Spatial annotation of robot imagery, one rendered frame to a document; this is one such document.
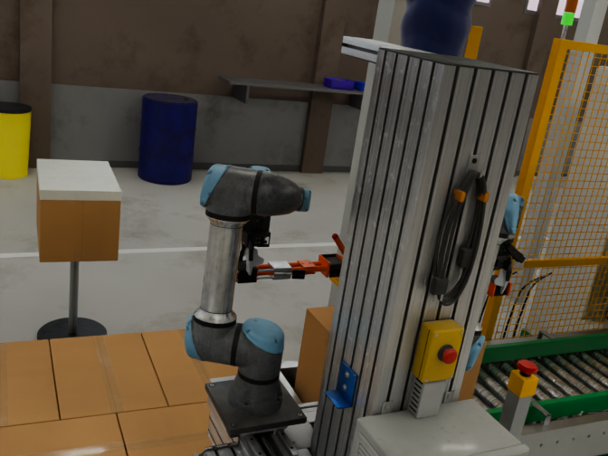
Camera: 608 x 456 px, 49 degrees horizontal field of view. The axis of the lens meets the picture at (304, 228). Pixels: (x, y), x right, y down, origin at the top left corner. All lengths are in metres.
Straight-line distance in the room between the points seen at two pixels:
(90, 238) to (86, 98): 4.14
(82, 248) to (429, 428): 2.53
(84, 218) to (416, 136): 2.54
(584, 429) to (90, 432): 2.00
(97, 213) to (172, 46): 4.39
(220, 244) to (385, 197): 0.47
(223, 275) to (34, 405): 1.22
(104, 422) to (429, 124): 1.75
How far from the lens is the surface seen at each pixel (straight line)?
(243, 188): 1.65
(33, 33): 7.49
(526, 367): 2.42
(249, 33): 8.08
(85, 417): 2.68
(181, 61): 7.87
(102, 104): 7.75
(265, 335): 1.77
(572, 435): 3.13
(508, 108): 1.46
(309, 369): 2.70
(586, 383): 3.63
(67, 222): 3.67
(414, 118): 1.40
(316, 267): 2.38
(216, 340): 1.79
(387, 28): 3.40
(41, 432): 2.62
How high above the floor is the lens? 2.10
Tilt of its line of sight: 19 degrees down
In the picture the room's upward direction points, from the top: 8 degrees clockwise
